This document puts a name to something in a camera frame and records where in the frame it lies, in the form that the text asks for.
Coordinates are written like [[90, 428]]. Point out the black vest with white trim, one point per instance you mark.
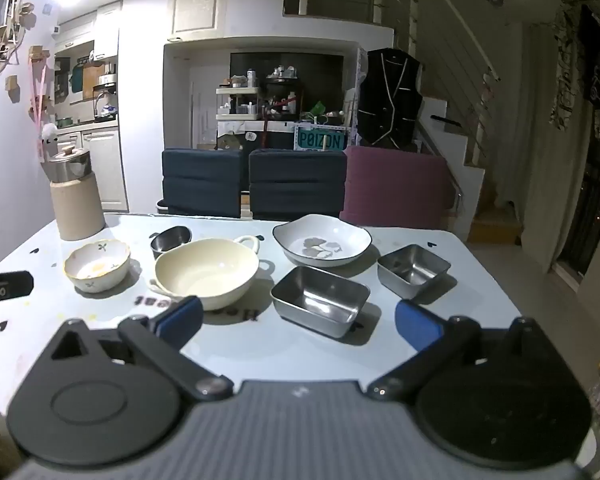
[[387, 100]]

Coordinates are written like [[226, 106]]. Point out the large rectangular steel container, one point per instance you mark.
[[320, 300]]

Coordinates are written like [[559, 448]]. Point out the small rectangular steel container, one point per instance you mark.
[[412, 267]]

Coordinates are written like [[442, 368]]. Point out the white shelf rack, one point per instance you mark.
[[237, 105]]

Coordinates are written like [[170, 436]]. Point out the white staircase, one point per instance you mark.
[[460, 160]]

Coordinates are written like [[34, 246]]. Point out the small round steel bowl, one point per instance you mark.
[[167, 240]]

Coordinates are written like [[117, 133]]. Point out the white lower kitchen cabinets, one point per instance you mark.
[[100, 170]]

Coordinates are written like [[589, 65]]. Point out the cream cabinet door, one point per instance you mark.
[[197, 7]]

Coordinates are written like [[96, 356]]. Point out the white kitchen cabinets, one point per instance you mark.
[[105, 30], [100, 170]]

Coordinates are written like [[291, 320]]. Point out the floral ceramic bowl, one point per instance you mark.
[[97, 280]]

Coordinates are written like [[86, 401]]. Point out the pink wall ribbon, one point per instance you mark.
[[37, 85]]

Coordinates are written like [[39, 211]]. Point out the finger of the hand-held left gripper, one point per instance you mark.
[[12, 284]]

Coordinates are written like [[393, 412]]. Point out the purple chair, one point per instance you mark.
[[395, 187]]

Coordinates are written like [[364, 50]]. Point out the white bin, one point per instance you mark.
[[161, 205]]

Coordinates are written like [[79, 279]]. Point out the black shelf with bottles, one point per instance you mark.
[[282, 95]]

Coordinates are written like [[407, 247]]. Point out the white plate with blue rim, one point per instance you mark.
[[320, 242]]

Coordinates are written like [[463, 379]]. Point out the beige canister with steel lid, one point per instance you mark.
[[77, 210]]

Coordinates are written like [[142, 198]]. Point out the dark blue chair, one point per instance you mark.
[[202, 182], [297, 185]]

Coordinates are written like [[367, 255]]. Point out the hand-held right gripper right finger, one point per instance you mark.
[[417, 325]]

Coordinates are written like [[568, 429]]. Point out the teal sign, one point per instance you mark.
[[320, 140]]

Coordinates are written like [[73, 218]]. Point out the white plush toy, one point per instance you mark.
[[49, 140]]

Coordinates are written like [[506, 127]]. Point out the hanging dark clothes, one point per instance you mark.
[[595, 60]]

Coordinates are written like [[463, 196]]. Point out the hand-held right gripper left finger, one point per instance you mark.
[[180, 317]]

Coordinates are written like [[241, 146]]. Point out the white upper kitchen cabinets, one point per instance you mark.
[[105, 30]]

